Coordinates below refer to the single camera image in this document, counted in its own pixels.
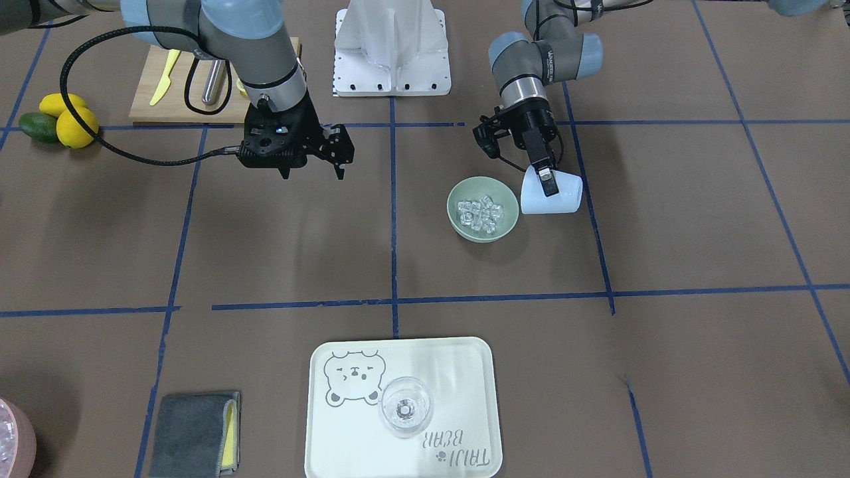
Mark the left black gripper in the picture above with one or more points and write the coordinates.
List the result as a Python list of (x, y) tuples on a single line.
[(535, 123)]

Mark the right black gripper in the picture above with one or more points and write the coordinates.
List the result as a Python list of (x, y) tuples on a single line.
[(307, 123)]

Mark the light blue plastic cup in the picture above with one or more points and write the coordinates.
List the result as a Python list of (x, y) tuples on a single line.
[(556, 192)]

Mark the green ceramic bowl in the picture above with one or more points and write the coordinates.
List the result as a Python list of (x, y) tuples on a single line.
[(474, 188)]

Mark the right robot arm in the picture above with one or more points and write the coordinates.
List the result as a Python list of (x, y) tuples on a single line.
[(249, 36)]

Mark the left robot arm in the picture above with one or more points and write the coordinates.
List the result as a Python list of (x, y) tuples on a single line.
[(523, 64)]

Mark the pink bowl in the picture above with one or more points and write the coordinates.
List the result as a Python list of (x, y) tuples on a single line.
[(18, 441)]

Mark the lemon half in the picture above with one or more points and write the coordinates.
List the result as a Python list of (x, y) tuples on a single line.
[(242, 89)]

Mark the metal cylinder tool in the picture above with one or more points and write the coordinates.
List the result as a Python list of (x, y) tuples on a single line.
[(214, 84)]

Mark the wooden cutting board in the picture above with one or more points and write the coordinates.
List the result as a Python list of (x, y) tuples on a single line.
[(171, 107)]

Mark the yellow plastic knife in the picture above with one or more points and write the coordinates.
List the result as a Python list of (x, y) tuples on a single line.
[(165, 80)]

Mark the clear wine glass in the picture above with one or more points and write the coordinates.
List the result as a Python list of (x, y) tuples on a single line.
[(407, 407)]

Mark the yellow lemon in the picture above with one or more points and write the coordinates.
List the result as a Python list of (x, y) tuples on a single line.
[(71, 133)]

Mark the cream bear tray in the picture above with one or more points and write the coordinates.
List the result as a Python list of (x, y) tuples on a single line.
[(345, 433)]

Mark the yellow mango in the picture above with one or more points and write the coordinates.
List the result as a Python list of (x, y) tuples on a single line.
[(53, 105)]

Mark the green avocado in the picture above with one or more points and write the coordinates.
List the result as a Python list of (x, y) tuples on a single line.
[(40, 127)]

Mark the yellow sponge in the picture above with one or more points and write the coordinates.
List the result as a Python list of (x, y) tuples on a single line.
[(229, 459)]

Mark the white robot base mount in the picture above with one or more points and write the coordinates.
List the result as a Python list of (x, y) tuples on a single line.
[(391, 48)]

